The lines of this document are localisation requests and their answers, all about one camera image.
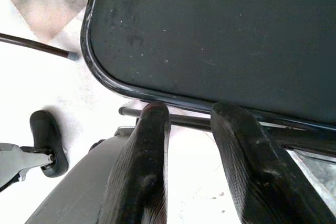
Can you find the black robot left foot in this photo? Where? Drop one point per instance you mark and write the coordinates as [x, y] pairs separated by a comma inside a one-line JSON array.
[[48, 140]]

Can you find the brown chair leg grey tip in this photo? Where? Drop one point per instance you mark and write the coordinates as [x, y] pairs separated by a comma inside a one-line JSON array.
[[34, 44]]

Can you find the grey robot left leg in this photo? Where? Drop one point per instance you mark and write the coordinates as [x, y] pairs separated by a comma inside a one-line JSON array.
[[15, 158]]

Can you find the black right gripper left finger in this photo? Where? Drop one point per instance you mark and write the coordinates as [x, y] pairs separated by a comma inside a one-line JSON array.
[[141, 161]]

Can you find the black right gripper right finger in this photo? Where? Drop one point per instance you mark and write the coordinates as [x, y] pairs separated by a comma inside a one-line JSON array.
[[244, 155]]

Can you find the grey robot right leg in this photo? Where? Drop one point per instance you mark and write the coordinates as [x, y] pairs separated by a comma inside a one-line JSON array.
[[84, 182]]

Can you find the black metal frame bar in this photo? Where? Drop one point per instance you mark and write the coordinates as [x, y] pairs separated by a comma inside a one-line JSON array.
[[189, 120]]

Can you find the dark table with black rim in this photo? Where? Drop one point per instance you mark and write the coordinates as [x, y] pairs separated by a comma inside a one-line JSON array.
[[210, 37]]

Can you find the grey robot leg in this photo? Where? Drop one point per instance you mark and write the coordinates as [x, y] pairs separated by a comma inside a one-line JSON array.
[[84, 182], [15, 158]]

